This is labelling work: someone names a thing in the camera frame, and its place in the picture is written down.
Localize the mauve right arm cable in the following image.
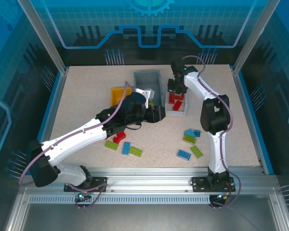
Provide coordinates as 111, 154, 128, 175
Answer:
182, 55, 241, 210

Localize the aluminium table rail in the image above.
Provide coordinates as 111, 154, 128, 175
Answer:
21, 167, 277, 195

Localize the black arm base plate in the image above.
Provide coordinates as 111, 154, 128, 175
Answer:
64, 177, 108, 193
191, 177, 236, 193

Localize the slotted grey cable duct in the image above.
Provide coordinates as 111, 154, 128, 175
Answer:
28, 195, 211, 205

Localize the grey metal base plate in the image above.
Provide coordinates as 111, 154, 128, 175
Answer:
21, 203, 280, 231

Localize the mauve arm cable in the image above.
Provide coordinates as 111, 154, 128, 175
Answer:
182, 55, 241, 210
18, 81, 137, 210

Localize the small connector board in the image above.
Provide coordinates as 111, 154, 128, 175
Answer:
210, 193, 233, 203
74, 192, 92, 203

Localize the long green lego brick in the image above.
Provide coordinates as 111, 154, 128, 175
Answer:
129, 146, 144, 157
189, 145, 204, 159

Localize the yellow plastic bin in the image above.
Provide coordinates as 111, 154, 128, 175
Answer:
110, 87, 133, 107

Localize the long blue lego brick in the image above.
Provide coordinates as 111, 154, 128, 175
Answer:
177, 149, 192, 161
121, 141, 131, 155

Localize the grey plastic bin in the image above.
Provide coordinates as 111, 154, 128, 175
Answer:
133, 69, 165, 108

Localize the aluminium frame post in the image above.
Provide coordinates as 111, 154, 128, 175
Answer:
16, 0, 69, 74
232, 0, 281, 74

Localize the blue table side trim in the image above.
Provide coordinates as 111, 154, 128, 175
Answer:
26, 72, 63, 175
237, 71, 275, 175

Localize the mauve left arm cable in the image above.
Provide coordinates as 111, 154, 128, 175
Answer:
18, 81, 137, 210

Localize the white plastic bin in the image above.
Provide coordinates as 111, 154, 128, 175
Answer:
165, 83, 188, 117

